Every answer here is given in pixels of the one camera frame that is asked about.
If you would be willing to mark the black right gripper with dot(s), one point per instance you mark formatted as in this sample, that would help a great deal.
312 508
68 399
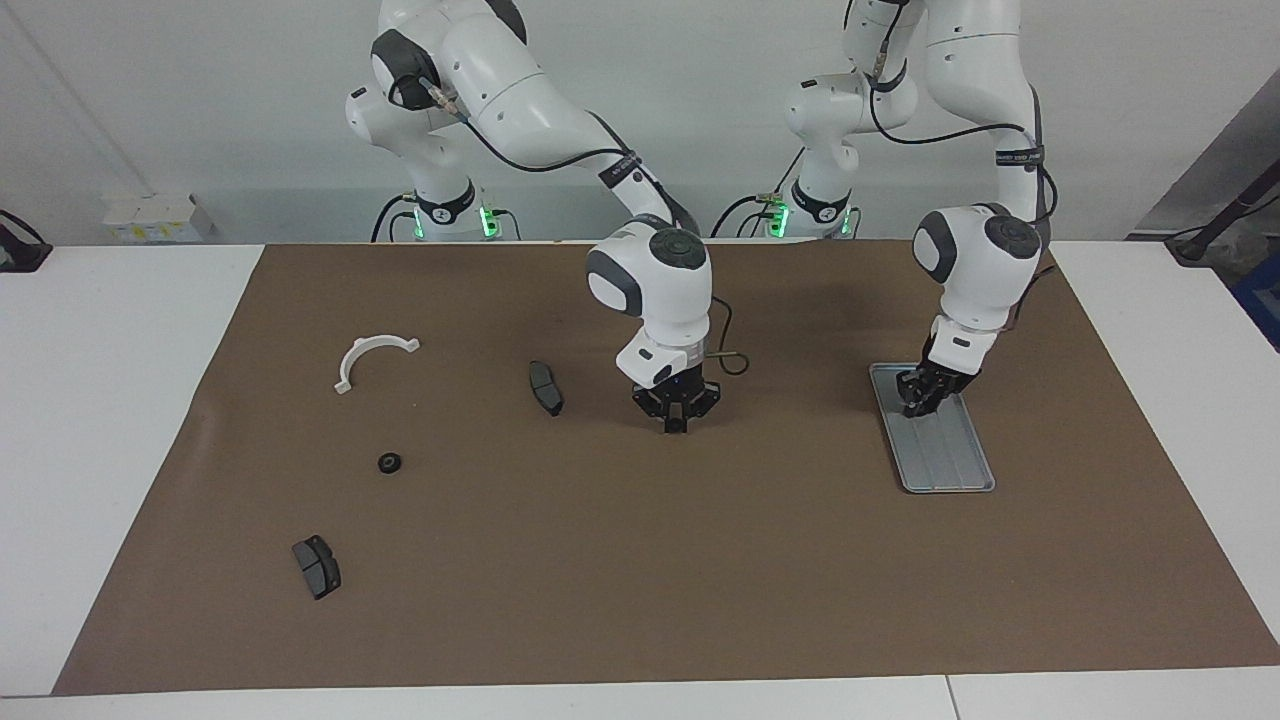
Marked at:
676 395

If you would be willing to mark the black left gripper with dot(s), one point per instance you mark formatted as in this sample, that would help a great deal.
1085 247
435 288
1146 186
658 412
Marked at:
940 383

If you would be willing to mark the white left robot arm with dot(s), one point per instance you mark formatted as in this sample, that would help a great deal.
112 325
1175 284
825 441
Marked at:
980 270

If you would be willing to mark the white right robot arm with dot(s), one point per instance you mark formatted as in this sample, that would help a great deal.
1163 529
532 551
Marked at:
650 290

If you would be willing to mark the silver metal tray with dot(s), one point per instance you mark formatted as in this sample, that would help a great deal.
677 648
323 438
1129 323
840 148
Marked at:
950 450

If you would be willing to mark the long dark grey brake pad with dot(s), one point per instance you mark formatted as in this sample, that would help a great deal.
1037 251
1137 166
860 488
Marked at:
546 390

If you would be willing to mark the brown paper mat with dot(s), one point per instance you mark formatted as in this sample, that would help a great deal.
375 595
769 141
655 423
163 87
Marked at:
700 550

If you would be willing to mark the blue box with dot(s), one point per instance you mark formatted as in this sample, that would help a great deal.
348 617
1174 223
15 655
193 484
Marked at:
1262 300

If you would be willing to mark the black stand pole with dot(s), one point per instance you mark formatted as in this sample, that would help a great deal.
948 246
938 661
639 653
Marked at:
1230 215

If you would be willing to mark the short dark grey brake pad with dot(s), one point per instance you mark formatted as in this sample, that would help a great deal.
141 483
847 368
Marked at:
318 568

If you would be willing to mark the white socket box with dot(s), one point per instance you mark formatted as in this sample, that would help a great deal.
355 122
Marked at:
150 215

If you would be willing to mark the white curved plastic bracket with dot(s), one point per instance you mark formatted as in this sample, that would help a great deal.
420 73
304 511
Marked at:
345 372

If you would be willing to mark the black clamp mount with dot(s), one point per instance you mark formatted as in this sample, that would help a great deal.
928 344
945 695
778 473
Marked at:
20 250

